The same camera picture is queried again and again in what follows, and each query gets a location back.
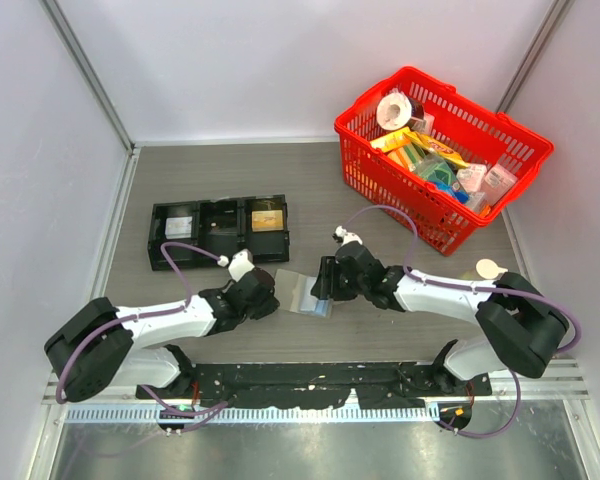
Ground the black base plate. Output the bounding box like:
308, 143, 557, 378
153, 362, 492, 410

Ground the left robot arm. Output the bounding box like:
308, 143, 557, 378
44, 267, 279, 404

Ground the silver card in tray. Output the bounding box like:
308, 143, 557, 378
165, 216, 193, 240

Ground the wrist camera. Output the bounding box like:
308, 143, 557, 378
216, 249, 255, 282
332, 225, 363, 246

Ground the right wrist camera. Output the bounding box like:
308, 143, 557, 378
332, 225, 363, 246

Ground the grey card holder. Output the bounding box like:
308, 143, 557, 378
274, 269, 332, 318

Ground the gold card in tray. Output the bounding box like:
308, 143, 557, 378
251, 210, 285, 233

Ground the yellow snack box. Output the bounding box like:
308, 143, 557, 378
370, 127, 469, 172

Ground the beige round tag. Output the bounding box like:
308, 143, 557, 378
475, 258, 508, 280

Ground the red shopping basket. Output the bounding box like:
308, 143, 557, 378
334, 66, 554, 255

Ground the pink white packet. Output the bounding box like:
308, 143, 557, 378
480, 164, 517, 207

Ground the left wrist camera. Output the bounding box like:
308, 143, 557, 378
216, 249, 255, 282

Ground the green packet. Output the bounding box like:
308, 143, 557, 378
414, 154, 460, 190

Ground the white tape roll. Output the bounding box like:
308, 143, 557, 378
376, 92, 412, 131

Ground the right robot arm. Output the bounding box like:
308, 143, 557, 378
310, 241, 572, 395

